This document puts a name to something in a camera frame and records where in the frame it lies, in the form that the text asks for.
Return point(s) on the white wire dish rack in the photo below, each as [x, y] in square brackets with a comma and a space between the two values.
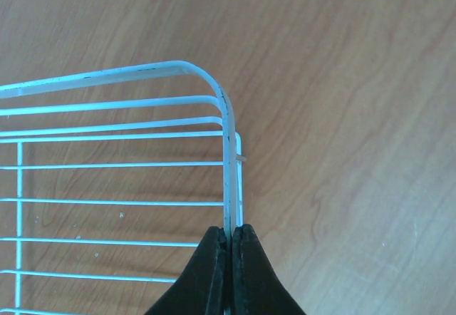
[109, 181]

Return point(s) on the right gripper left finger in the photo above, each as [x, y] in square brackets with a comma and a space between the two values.
[200, 287]

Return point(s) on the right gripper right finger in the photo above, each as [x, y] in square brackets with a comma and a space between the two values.
[255, 285]

